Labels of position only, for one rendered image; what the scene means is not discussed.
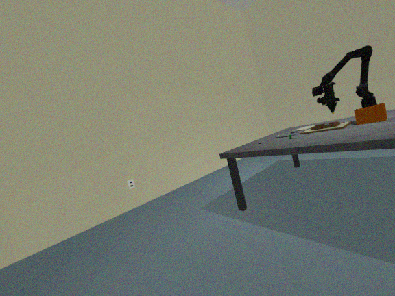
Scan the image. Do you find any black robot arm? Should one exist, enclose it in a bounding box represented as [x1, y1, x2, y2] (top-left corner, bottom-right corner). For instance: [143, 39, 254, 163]
[312, 46, 377, 108]

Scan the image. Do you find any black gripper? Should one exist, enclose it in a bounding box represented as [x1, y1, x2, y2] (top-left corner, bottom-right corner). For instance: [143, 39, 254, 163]
[322, 91, 339, 113]

